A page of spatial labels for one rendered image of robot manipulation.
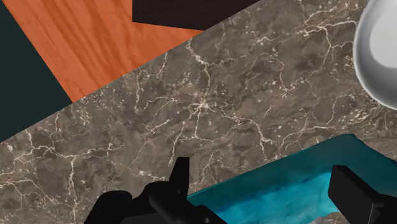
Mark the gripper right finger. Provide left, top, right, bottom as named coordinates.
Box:
left=328, top=165, right=397, bottom=224

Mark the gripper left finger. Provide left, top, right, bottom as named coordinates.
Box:
left=83, top=156, right=229, bottom=224

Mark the white bowl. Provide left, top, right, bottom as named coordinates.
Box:
left=352, top=0, right=397, bottom=111

